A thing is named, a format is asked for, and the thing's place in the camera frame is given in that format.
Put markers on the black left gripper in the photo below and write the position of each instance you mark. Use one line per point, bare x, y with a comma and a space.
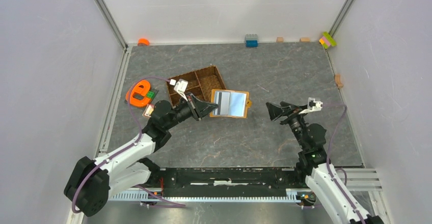
199, 108

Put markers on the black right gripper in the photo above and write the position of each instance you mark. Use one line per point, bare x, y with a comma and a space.
294, 114

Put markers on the blue cards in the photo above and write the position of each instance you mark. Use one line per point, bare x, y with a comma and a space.
229, 103

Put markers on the yellow leather card holder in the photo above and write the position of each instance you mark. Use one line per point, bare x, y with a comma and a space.
230, 103

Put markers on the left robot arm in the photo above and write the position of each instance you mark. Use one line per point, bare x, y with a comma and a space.
93, 181

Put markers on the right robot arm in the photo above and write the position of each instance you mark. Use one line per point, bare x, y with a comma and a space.
314, 167

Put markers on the pink card on table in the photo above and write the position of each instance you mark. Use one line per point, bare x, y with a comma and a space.
148, 110

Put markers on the brown woven basket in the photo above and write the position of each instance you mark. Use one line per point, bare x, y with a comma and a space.
202, 81

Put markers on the green toy brick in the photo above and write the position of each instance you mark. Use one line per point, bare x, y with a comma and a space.
151, 94

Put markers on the curved wooden block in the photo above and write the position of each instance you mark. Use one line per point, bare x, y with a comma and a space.
338, 81

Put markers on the orange letter shaped block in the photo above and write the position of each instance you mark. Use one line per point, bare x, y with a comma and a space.
137, 94

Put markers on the blue grey toy bricks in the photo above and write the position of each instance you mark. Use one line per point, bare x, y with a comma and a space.
251, 40

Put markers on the green pink yellow bricks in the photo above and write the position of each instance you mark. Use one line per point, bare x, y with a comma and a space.
327, 40

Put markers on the orange round cap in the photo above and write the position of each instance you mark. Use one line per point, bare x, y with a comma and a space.
143, 42

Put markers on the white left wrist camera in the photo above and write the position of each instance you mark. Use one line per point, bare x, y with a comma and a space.
179, 87

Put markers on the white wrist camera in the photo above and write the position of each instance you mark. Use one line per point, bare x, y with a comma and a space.
179, 87
313, 105

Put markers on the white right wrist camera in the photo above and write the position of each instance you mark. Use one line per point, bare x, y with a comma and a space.
313, 105

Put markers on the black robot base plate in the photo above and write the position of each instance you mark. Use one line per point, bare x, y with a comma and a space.
225, 182

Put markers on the aluminium frame rail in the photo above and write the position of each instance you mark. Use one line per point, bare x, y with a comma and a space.
111, 22

